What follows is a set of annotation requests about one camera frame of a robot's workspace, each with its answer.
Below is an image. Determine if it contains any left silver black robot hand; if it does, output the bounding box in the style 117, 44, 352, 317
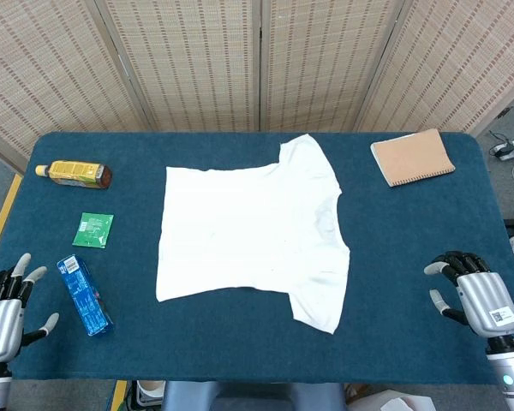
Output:
0, 252, 60, 378

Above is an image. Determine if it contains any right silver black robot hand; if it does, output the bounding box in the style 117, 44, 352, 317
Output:
423, 250, 514, 339

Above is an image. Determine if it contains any white t-shirt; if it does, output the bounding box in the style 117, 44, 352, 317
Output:
155, 134, 351, 335

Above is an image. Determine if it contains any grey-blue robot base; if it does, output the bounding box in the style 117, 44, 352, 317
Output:
160, 380, 346, 411

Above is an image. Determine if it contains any blue cardboard box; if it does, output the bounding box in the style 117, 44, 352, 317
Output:
56, 253, 116, 337

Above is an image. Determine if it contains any yellow floor tape strip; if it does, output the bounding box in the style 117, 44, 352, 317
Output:
0, 173, 23, 279
110, 379, 129, 411

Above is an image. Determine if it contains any green sachet packet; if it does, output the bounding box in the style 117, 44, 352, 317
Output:
71, 211, 115, 249

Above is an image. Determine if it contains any white paper sheet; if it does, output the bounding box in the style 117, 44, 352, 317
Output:
349, 387, 436, 411

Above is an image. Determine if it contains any brown spiral notebook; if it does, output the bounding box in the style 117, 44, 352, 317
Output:
369, 128, 457, 188

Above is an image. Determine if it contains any tea bottle with yellow label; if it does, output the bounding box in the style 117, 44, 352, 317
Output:
34, 159, 113, 190

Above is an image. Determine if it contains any blue table cloth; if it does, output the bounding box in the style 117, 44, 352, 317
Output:
0, 131, 514, 386

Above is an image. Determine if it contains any woven bamboo folding screen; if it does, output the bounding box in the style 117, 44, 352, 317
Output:
0, 0, 514, 175

